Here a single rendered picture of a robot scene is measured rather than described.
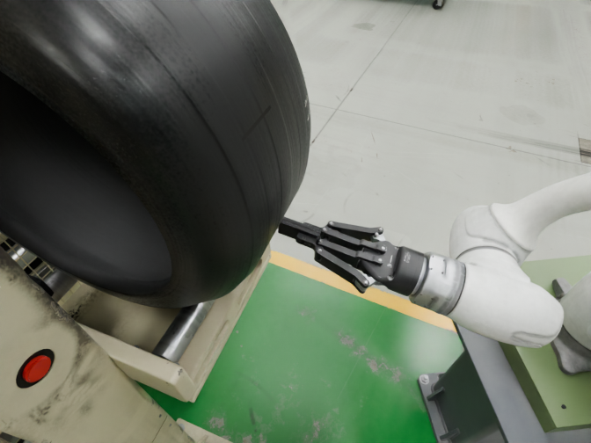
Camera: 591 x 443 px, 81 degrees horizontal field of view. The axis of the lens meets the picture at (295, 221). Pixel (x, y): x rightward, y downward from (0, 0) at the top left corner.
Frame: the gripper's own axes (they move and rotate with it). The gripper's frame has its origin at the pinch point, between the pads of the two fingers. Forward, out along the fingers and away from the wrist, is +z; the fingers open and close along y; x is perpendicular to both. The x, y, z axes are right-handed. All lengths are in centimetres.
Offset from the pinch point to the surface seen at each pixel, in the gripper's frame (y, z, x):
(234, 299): 7.3, 8.7, 18.6
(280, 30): -5.1, 8.3, -28.5
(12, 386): 35.5, 21.2, -0.8
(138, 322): 16.4, 26.4, 26.8
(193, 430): 22, 20, 106
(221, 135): 12.7, 6.6, -25.3
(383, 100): -253, 1, 105
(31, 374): 33.8, 20.6, -0.5
